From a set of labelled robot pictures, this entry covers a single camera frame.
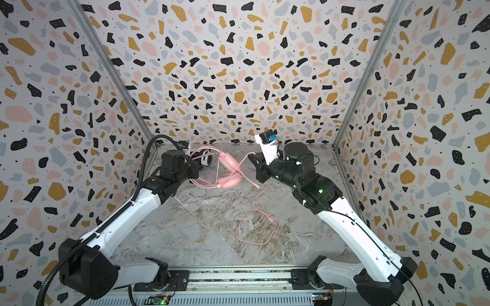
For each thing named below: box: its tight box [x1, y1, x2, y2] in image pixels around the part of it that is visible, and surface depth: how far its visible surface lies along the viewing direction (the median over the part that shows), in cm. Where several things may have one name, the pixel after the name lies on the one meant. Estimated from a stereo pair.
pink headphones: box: [190, 146, 244, 189], surface depth 78 cm
